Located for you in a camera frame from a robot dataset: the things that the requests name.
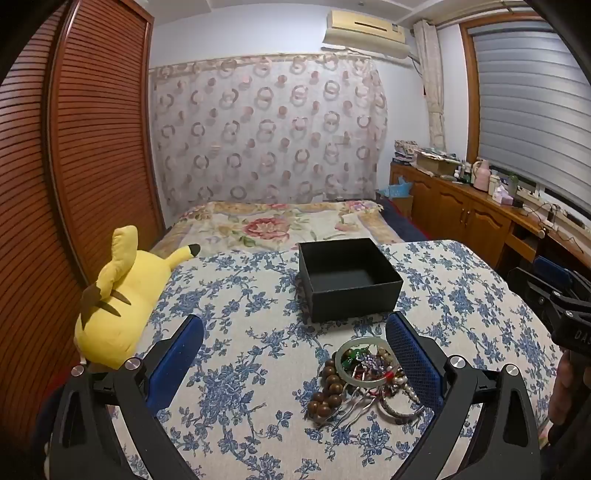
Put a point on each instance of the sheer circle-pattern curtain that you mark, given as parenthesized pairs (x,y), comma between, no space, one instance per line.
(268,138)

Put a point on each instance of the dark blue blanket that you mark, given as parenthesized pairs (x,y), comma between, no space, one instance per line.
(401,226)

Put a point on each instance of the person's right hand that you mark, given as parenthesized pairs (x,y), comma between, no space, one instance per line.
(561,392)

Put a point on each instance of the blue floral bedspread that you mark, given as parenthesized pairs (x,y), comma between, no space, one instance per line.
(258,332)

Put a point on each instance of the wooden side cabinet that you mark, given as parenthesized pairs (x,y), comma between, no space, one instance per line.
(461,212)

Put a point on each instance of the pale green jade bangle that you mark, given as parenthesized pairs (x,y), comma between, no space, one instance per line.
(339,364)

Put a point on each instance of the beige wall air conditioner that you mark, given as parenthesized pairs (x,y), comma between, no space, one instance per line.
(364,32)

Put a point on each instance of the pink thermos jug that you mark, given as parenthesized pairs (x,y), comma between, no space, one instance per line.
(481,177)

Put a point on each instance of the silver metal hair pin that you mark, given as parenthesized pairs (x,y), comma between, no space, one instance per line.
(353,410)

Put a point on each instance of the green bottle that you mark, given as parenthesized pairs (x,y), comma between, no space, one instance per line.
(513,183)

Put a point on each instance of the wooden louvered wardrobe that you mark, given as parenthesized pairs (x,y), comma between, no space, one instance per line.
(92,138)

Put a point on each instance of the wooden window frame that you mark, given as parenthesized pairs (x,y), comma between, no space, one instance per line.
(468,92)

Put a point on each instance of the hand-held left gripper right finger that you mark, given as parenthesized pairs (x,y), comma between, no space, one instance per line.
(411,355)

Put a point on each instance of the black box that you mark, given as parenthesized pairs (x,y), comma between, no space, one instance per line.
(351,300)

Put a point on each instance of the grey window blind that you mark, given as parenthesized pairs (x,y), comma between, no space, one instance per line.
(531,106)

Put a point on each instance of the silver metal bangle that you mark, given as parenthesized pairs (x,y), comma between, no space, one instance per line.
(401,417)

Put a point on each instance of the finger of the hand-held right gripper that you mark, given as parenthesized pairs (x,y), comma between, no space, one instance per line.
(551,272)
(531,288)

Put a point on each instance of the beige tied window curtain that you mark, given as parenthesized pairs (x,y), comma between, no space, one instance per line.
(429,69)

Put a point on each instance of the patterned fabric bundle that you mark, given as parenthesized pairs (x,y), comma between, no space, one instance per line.
(406,150)

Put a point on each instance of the blue plastic bag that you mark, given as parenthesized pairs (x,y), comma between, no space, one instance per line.
(397,189)

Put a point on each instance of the white power strip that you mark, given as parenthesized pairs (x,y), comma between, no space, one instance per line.
(550,224)

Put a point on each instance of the cardboard box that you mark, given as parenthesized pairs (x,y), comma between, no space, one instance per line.
(434,164)

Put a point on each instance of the crystal flower hair clip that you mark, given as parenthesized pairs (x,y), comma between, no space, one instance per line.
(369,364)

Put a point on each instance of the yellow plush toy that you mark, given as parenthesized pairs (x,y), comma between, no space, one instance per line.
(120,300)

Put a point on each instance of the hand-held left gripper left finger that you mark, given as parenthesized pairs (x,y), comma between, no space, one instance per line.
(178,355)

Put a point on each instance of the person's right forearm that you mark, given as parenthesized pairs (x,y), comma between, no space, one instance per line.
(570,452)

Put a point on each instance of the pink tissue pack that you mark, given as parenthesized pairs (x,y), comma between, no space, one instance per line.
(502,196)

